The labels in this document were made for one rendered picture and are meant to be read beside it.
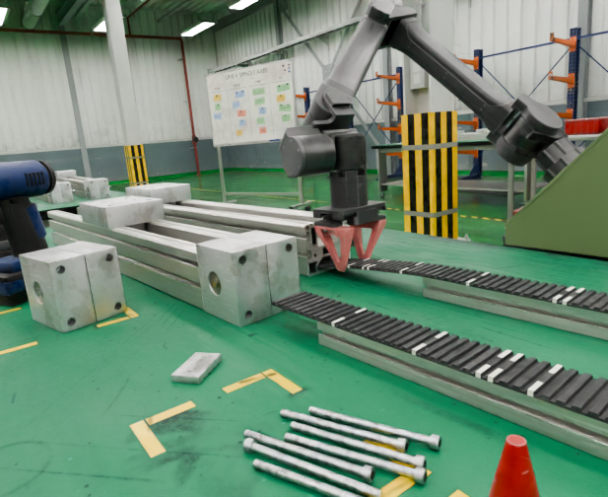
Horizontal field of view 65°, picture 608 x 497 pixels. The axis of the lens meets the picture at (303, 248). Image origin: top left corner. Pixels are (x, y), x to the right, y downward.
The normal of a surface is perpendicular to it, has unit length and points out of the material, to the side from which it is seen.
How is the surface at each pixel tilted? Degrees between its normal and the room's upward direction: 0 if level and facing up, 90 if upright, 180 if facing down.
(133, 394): 0
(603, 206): 90
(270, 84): 90
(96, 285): 90
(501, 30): 90
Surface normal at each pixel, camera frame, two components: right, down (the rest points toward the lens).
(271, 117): -0.56, 0.23
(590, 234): -0.77, 0.21
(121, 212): 0.65, 0.12
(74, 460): -0.08, -0.97
